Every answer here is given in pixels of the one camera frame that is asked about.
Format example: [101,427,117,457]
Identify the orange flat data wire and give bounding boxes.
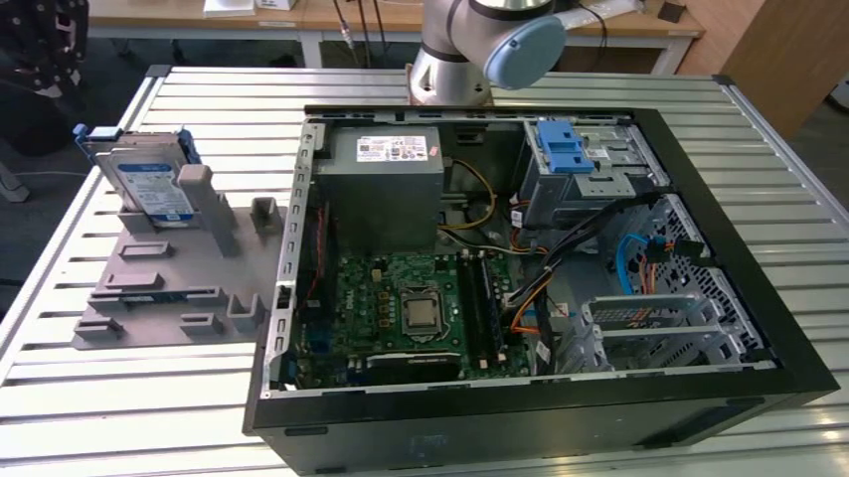
[509,290,556,344]

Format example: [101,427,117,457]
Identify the CPU socket metal frame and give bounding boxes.
[396,285,454,345]

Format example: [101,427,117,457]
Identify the thin red wire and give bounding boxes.
[306,201,333,307]

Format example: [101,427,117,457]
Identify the black graphics card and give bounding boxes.
[364,350,464,382]

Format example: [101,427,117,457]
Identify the grey parts rack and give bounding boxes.
[71,164,293,352]

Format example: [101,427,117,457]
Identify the wooden desk white frame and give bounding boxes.
[0,0,707,76]

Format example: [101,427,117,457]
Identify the hard disk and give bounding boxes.
[71,123,205,231]

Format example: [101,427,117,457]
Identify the RAM stick on rack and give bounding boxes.
[117,291,190,304]

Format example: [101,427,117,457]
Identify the RAM stick in motherboard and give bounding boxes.
[478,252,512,364]

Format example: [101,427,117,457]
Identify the blue plastic drive latch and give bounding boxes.
[536,120,596,175]

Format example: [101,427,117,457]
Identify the grey power supply unit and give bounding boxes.
[312,124,446,254]

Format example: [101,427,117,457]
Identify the silver CPU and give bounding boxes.
[402,296,444,335]

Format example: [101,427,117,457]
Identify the person in dotted dark top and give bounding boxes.
[0,0,93,158]

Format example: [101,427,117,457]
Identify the grey metal drive cage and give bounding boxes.
[520,118,671,231]

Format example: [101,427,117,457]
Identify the green motherboard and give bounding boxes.
[296,250,536,387]

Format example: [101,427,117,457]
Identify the grey metal disk bay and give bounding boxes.
[556,292,759,374]

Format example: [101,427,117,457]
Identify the black cable bundle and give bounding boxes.
[514,192,672,319]

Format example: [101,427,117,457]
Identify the yellow wires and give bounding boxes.
[438,157,501,233]

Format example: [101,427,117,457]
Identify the black open PC case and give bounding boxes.
[242,104,843,476]

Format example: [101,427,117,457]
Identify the blue data wire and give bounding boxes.
[615,232,656,302]

